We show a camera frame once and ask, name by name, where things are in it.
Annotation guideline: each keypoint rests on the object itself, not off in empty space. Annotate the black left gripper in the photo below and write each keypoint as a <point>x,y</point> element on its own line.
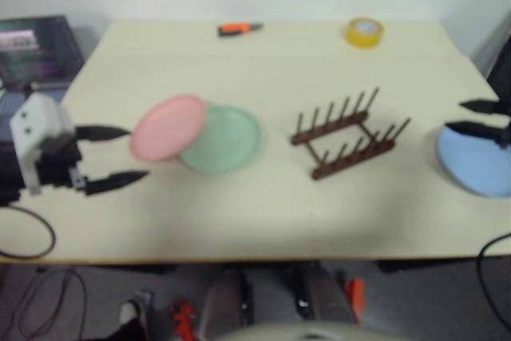
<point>60,163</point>

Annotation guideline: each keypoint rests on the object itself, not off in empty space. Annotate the yellow tape roll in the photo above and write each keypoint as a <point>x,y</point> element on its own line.
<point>363,37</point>

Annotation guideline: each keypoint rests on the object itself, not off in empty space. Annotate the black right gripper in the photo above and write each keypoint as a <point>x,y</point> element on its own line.
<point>505,121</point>

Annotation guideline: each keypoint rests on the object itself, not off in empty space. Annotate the brown wooden dish rack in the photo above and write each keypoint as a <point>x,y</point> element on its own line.
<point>351,157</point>

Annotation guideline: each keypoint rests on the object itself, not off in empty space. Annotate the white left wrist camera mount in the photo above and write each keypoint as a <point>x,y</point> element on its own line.
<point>36,121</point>

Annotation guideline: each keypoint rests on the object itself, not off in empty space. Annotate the pale rounded robot torso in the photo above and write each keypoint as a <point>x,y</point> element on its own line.
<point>291,334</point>

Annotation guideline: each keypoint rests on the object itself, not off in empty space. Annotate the pink plate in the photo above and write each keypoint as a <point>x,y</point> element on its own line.
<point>165,129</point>

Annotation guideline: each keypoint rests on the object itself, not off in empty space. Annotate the orange black utility knife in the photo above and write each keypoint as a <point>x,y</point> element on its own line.
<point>235,29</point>

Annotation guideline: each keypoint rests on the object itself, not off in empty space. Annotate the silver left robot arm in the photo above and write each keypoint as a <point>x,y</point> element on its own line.
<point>8,181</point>

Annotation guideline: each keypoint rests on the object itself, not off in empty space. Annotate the orange plastic part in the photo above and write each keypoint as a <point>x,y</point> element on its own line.
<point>356,297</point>
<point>183,321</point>

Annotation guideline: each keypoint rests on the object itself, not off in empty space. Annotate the green plate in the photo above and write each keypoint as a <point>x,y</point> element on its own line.
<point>227,141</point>

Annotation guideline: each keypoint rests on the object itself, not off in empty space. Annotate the white and black object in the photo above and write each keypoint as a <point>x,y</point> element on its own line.
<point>129,313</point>

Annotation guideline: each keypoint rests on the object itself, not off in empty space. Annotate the blue plate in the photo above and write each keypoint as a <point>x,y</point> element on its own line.
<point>471,165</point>

